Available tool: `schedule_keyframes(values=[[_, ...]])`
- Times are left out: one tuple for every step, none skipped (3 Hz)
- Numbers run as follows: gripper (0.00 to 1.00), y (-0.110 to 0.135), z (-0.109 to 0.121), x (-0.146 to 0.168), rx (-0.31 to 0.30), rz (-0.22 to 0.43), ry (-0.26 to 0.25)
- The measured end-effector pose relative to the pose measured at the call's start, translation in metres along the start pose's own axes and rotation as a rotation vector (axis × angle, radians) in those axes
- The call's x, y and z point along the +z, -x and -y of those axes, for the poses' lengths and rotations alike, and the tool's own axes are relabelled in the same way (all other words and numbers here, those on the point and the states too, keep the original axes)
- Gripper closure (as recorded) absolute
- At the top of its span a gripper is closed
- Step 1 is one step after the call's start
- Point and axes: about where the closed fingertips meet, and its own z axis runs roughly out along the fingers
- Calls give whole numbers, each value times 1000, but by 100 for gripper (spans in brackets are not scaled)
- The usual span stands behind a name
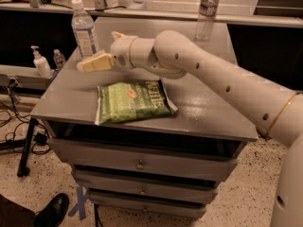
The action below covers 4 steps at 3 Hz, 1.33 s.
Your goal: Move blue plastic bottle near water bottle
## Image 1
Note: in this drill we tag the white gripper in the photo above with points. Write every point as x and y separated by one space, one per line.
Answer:
121 51

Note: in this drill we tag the blue label plastic bottle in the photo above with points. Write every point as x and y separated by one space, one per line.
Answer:
84 30

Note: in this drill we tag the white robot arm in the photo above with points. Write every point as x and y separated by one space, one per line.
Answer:
276 111

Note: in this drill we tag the white pump dispenser bottle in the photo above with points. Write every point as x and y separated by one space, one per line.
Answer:
41 63

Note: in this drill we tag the clear water bottle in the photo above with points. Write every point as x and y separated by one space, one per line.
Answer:
206 16

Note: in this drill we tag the green chip bag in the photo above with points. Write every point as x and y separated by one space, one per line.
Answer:
122 102

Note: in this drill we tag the grey drawer cabinet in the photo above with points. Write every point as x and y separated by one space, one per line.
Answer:
204 125

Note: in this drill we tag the middle drawer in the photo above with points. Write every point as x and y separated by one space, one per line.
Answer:
122 184

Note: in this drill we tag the drawer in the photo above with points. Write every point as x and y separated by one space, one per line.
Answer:
143 160
122 184
155 205

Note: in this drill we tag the top drawer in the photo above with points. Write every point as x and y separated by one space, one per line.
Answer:
143 160

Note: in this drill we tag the black stand leg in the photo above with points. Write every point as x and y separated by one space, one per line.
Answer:
23 170

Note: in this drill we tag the blue tape cross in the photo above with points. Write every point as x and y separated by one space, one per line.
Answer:
79 207

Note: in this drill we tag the bottom drawer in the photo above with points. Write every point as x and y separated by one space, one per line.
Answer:
155 205

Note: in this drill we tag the black leather shoe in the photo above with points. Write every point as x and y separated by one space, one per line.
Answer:
53 214

